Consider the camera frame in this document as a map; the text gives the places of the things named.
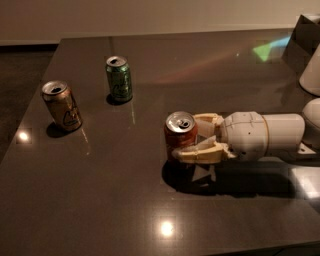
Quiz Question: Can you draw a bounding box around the gold soda can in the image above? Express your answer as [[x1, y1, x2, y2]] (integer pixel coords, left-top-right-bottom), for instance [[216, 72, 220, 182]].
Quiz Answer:
[[41, 80, 82, 132]]

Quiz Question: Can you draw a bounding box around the red coke can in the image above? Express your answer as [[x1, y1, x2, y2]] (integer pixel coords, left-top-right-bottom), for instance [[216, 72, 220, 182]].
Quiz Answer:
[[164, 111, 198, 162]]

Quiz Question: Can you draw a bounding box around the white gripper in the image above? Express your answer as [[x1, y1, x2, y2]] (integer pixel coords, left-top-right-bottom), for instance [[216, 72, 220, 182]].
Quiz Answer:
[[171, 112, 268, 164]]

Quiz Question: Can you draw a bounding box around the dark box at table corner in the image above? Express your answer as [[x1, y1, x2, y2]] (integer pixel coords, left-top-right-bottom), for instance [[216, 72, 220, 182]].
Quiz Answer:
[[283, 14, 320, 74]]

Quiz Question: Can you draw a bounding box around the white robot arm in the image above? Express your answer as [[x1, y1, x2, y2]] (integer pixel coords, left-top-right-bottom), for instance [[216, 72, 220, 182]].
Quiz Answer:
[[164, 99, 319, 164]]

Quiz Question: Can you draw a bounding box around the green soda can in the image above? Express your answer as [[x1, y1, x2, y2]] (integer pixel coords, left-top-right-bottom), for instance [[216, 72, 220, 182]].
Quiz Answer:
[[106, 56, 133, 102]]

